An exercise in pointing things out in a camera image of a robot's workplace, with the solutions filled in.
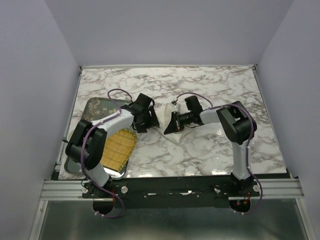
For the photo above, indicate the yellow bamboo mat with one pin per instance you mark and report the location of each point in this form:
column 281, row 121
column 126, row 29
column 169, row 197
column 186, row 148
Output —
column 118, row 149

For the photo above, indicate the cream cloth napkin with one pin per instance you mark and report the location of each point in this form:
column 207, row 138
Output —
column 163, row 113

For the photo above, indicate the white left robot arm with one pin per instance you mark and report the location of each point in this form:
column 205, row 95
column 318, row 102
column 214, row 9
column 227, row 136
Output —
column 87, row 142

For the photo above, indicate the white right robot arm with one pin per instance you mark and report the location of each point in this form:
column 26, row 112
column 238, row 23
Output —
column 238, row 126

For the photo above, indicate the green floral metal tray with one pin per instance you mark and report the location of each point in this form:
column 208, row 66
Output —
column 95, row 109

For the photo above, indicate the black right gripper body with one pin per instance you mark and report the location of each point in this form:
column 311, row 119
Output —
column 185, row 119

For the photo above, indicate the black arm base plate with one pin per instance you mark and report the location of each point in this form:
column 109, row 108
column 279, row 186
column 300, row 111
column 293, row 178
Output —
column 180, row 192

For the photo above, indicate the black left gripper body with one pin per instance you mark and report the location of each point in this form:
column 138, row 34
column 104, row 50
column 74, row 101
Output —
column 143, row 124

